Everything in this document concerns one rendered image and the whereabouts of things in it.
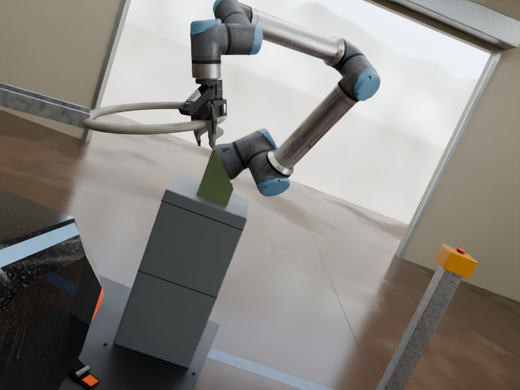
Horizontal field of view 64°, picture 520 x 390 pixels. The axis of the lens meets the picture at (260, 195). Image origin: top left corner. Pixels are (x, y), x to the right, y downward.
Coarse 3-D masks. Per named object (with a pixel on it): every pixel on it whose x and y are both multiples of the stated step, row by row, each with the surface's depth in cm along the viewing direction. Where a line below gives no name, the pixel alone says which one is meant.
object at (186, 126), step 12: (96, 108) 148; (108, 108) 152; (120, 108) 156; (132, 108) 160; (144, 108) 162; (156, 108) 164; (168, 108) 164; (84, 120) 129; (204, 120) 129; (108, 132) 123; (120, 132) 122; (132, 132) 121; (144, 132) 121; (156, 132) 122; (168, 132) 123
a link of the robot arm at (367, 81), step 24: (360, 72) 157; (336, 96) 164; (360, 96) 160; (312, 120) 172; (336, 120) 170; (288, 144) 181; (312, 144) 178; (264, 168) 189; (288, 168) 187; (264, 192) 191
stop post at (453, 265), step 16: (448, 256) 172; (464, 256) 172; (448, 272) 175; (464, 272) 172; (432, 288) 180; (448, 288) 176; (432, 304) 178; (448, 304) 177; (416, 320) 182; (432, 320) 179; (416, 336) 181; (400, 352) 186; (416, 352) 183; (400, 368) 185; (384, 384) 189; (400, 384) 186
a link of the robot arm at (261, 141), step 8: (264, 128) 201; (248, 136) 201; (256, 136) 199; (264, 136) 198; (240, 144) 199; (248, 144) 198; (256, 144) 197; (264, 144) 197; (272, 144) 198; (240, 152) 198; (248, 152) 198; (256, 152) 195; (248, 160) 197
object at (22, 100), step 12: (0, 84) 128; (0, 96) 120; (12, 96) 121; (24, 96) 122; (36, 96) 133; (48, 96) 135; (12, 108) 122; (24, 108) 123; (36, 108) 124; (48, 108) 125; (60, 108) 127; (72, 108) 129; (84, 108) 139; (60, 120) 128; (72, 120) 129
